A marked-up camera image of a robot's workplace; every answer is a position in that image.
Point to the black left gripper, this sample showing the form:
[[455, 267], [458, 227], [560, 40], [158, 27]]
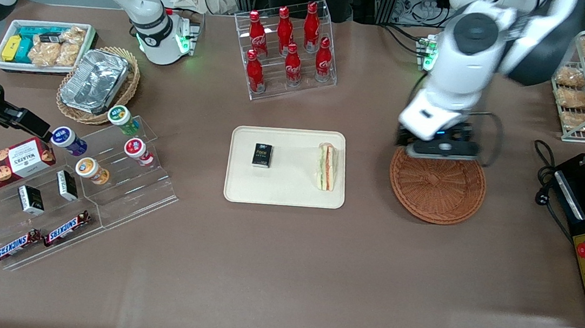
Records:
[[461, 134]]

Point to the triangular sandwich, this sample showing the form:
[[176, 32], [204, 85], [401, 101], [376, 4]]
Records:
[[326, 167]]

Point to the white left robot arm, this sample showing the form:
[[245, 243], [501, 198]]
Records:
[[471, 68]]

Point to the brown round wicker basket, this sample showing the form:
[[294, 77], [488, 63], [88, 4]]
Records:
[[436, 192]]

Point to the silver foil tray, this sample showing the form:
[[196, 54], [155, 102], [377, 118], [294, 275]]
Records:
[[94, 81]]

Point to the light wicker basket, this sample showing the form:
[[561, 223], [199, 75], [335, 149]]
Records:
[[133, 79]]

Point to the beige plastic tray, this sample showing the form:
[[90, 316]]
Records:
[[289, 191]]

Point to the purple yogurt cup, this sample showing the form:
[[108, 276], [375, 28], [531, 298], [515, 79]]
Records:
[[67, 139]]

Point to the white plastic bin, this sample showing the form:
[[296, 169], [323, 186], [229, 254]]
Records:
[[41, 71]]

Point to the short teal box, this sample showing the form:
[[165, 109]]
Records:
[[24, 51]]

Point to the clear bag of crackers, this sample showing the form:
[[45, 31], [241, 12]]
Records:
[[44, 54], [71, 48]]

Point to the yellow small box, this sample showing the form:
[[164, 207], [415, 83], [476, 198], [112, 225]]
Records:
[[11, 47]]

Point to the black box white label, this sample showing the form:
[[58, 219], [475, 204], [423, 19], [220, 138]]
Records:
[[67, 185], [30, 200]]

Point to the orange yogurt cup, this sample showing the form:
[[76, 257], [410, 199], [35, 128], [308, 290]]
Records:
[[90, 169]]

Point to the small black packet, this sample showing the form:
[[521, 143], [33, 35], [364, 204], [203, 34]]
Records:
[[50, 38]]

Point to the long teal box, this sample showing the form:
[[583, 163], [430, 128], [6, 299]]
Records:
[[34, 31]]

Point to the green yogurt cup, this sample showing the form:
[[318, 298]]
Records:
[[122, 118]]

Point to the red yogurt cup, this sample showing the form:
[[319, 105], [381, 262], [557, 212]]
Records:
[[136, 149]]

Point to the snickers chocolate bar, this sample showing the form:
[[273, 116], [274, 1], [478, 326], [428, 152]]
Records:
[[67, 228], [16, 247]]

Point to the clear acrylic bottle rack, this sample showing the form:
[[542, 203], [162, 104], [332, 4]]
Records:
[[328, 78]]

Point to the red cola bottle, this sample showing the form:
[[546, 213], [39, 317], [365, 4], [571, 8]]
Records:
[[323, 64], [255, 76], [312, 27], [293, 69], [285, 33], [258, 38]]

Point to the black box gold print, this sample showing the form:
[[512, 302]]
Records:
[[262, 155]]

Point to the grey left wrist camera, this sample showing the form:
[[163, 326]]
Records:
[[443, 149]]

